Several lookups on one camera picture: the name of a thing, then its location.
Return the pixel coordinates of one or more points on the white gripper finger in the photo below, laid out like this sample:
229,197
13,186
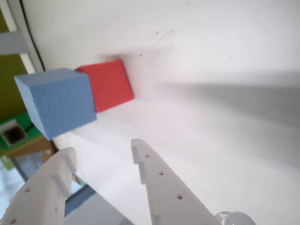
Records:
168,201
37,199

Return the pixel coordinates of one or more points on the blue foam cube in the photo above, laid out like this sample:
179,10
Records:
61,103

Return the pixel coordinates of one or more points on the red foam cube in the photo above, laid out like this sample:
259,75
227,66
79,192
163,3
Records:
110,86

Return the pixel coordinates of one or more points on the brown cardboard piece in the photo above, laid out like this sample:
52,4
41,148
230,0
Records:
28,150

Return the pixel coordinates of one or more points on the grey rimmed square socket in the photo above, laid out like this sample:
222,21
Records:
12,134

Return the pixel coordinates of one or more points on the green plastic block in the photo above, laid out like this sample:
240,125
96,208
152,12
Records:
22,116

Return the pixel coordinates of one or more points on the grey flat bar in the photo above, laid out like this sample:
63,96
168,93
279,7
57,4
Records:
11,43

